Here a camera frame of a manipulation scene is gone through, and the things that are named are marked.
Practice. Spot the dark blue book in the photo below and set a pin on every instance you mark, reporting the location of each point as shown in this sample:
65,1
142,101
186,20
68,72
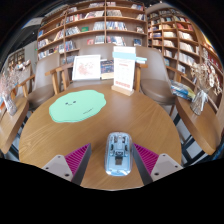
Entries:
107,68

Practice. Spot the white sign on wooden base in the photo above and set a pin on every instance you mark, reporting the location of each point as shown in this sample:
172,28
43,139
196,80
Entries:
124,73

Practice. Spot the white framed picture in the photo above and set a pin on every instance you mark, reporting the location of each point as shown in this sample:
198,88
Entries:
86,67

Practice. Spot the wide wooden bookshelf unit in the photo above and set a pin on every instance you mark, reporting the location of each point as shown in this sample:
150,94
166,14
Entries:
106,16

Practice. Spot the small distant wooden bookshelf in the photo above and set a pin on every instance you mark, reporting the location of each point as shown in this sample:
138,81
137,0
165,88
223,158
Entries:
16,58

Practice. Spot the curved wooden bookshelf unit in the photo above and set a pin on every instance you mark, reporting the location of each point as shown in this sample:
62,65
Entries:
186,40

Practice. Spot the light blue book stack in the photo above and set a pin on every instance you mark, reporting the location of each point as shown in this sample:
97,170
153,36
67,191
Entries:
141,60

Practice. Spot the green cloud-shaped mouse pad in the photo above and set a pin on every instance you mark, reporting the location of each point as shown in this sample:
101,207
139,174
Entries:
76,106

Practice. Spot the stack of colourful books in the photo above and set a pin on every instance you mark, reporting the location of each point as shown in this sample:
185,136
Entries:
182,90

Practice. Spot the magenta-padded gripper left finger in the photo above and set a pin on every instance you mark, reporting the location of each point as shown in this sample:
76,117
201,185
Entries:
60,165

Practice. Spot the transparent light blue computer mouse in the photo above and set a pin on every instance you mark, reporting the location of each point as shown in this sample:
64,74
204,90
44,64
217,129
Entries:
118,150

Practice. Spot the round wooden side table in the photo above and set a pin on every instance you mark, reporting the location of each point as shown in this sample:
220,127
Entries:
13,123
196,126

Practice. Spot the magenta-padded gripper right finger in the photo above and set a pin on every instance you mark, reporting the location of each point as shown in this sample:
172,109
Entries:
163,165

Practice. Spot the glass vase with dried flowers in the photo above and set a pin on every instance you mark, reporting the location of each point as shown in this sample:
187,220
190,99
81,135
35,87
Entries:
199,103
10,106

